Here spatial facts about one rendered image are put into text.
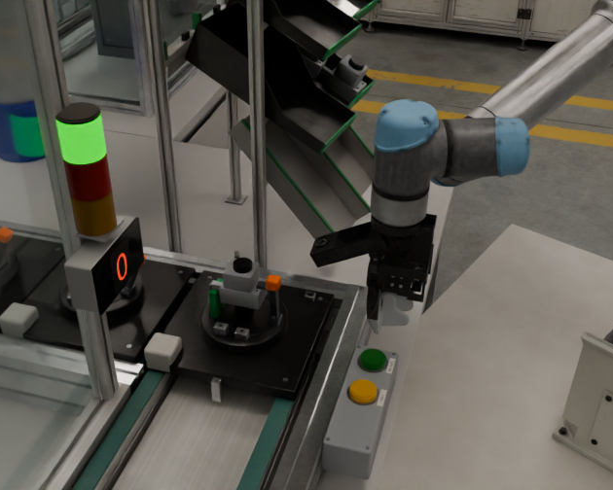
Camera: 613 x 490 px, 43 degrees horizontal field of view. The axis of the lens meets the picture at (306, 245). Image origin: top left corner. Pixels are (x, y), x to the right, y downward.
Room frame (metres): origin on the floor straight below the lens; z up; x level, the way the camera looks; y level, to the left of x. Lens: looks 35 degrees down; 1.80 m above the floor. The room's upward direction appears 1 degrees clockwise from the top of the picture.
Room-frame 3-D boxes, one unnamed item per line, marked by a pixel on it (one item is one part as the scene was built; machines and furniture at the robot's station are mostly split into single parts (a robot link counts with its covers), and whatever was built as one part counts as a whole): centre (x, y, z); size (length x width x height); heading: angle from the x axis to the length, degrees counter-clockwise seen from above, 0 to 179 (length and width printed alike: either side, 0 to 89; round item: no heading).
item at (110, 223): (0.81, 0.26, 1.28); 0.05 x 0.05 x 0.05
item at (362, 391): (0.82, -0.09, 0.96); 0.04 x 0.04 x 0.02
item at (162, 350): (0.89, 0.22, 0.97); 0.05 x 0.05 x 0.04; 75
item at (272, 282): (0.95, 0.06, 1.04); 0.04 x 0.02 x 0.08; 75
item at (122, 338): (1.03, 0.34, 1.01); 0.24 x 0.24 x 0.13; 75
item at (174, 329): (0.96, 0.10, 0.96); 0.24 x 0.24 x 0.02; 75
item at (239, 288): (0.96, 0.11, 1.06); 0.08 x 0.04 x 0.07; 75
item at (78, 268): (0.81, 0.26, 1.29); 0.12 x 0.05 x 0.25; 165
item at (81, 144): (0.81, 0.26, 1.38); 0.05 x 0.05 x 0.05
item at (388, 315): (0.87, -0.12, 1.07); 0.06 x 0.03 x 0.09; 75
